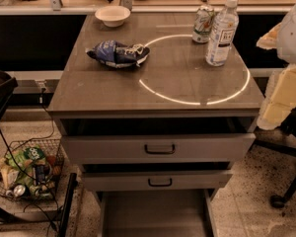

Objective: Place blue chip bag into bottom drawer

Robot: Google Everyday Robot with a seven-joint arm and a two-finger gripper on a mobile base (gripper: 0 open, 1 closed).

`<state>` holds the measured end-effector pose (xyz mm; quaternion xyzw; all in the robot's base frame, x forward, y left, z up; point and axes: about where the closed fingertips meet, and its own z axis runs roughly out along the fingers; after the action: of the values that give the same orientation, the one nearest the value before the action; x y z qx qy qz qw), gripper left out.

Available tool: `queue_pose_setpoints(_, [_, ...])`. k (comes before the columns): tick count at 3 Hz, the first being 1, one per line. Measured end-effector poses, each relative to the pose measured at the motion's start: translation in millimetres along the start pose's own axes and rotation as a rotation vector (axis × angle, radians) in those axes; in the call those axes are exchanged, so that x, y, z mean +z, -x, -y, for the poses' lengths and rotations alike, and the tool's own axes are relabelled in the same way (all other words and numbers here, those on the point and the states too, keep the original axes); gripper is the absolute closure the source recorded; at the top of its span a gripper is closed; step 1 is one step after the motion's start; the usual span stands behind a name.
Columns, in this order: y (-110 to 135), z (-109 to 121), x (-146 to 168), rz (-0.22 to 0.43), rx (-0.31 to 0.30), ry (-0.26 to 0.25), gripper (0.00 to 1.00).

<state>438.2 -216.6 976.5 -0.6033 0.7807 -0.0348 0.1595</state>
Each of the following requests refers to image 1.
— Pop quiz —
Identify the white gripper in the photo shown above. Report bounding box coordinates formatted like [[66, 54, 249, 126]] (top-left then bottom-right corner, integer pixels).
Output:
[[257, 4, 296, 130]]

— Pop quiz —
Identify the blue chip bag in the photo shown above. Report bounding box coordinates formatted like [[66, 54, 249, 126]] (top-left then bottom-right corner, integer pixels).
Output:
[[86, 40, 150, 68]]

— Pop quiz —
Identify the grey drawer cabinet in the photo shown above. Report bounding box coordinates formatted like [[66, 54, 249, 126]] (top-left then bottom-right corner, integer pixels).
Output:
[[47, 12, 265, 237]]

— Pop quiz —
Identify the open bottom drawer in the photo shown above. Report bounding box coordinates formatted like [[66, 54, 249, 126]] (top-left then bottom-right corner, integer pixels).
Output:
[[97, 190, 218, 237]]

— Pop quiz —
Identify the clear plastic water bottle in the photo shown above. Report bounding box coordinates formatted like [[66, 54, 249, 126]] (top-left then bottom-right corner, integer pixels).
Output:
[[205, 0, 239, 66]]

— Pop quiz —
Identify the black office chair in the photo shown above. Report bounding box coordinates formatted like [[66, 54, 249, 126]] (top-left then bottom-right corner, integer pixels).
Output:
[[253, 97, 296, 209]]

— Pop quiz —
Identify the green soda can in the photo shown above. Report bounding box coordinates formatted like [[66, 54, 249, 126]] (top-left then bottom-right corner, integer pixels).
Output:
[[192, 5, 215, 43]]

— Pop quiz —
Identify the white paper bowl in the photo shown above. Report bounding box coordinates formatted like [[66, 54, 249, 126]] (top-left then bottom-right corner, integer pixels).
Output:
[[95, 6, 130, 28]]

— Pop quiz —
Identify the black floor stand leg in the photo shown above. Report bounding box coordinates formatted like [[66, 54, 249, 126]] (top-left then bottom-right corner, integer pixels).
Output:
[[57, 173, 78, 237]]

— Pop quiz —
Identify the middle drawer with handle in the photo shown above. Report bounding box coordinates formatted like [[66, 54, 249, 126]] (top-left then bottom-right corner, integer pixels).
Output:
[[82, 170, 232, 192]]

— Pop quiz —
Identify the drawer with handle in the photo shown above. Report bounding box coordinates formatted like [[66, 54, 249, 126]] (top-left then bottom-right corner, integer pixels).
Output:
[[61, 133, 255, 164], [82, 170, 232, 192]]

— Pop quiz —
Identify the top drawer with handle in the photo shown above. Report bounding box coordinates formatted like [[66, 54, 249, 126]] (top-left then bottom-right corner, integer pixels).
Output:
[[61, 133, 255, 164]]

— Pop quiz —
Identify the black power cable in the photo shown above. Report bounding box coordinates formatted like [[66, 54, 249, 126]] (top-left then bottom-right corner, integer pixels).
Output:
[[0, 87, 62, 234]]

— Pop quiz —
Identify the wire basket of snacks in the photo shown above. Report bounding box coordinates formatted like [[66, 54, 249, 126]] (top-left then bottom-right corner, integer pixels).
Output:
[[0, 139, 64, 200]]

